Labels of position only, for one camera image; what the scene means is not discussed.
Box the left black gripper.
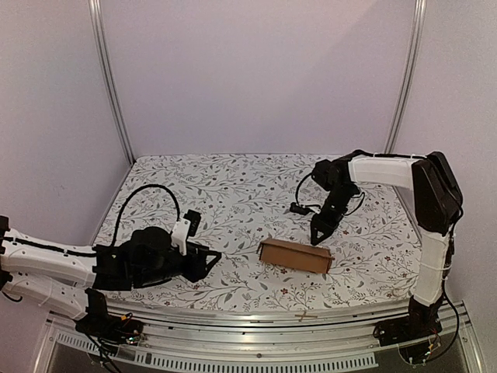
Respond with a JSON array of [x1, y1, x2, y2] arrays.
[[135, 242, 221, 288]]

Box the brown cardboard box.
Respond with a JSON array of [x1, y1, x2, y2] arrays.
[[258, 239, 332, 274]]

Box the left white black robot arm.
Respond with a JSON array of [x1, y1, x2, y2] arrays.
[[1, 216, 221, 337]]

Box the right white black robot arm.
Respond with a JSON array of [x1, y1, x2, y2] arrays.
[[310, 150, 464, 339]]

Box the floral patterned table mat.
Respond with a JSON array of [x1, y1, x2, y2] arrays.
[[96, 155, 421, 313]]

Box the small wooden stick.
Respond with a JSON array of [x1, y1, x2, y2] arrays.
[[294, 310, 318, 322]]

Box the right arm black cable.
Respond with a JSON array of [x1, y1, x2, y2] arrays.
[[294, 170, 318, 207]]

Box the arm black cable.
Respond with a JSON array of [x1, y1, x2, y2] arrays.
[[112, 184, 182, 246], [294, 170, 318, 207]]

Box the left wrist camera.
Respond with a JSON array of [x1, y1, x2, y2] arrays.
[[171, 210, 201, 256]]

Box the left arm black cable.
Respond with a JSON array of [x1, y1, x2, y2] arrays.
[[112, 184, 182, 246]]

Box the aluminium front rail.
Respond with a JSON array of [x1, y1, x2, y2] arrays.
[[33, 298, 486, 373]]

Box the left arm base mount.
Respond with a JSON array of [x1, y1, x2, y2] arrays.
[[75, 288, 144, 345]]

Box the right aluminium frame post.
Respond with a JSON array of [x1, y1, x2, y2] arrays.
[[384, 0, 427, 154]]

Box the aluminium frame post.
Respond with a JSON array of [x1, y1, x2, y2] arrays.
[[88, 0, 136, 166], [384, 0, 427, 154]]

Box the left aluminium frame post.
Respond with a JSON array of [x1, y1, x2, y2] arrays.
[[88, 0, 136, 166]]

